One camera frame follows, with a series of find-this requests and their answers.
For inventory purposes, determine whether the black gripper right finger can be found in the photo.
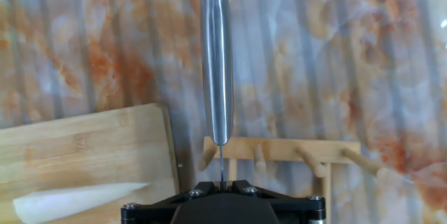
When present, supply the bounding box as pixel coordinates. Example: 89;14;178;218
224;179;328;224

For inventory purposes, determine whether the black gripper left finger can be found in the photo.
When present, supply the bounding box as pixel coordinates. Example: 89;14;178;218
121;180;225;224

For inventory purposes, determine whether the steel cleaver knife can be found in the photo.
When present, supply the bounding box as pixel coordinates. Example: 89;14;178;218
200;0;235;185

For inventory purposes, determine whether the tapered white radish piece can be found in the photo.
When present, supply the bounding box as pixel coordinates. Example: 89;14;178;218
13;181;151;224

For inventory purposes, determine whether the wooden peg rack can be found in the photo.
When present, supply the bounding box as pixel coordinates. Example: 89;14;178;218
197;135;383;224

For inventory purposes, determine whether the wooden cutting board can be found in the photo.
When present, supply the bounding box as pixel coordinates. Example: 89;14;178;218
0;103;181;224

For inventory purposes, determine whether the marble pattern plastic mat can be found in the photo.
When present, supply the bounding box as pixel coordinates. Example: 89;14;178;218
0;0;447;224

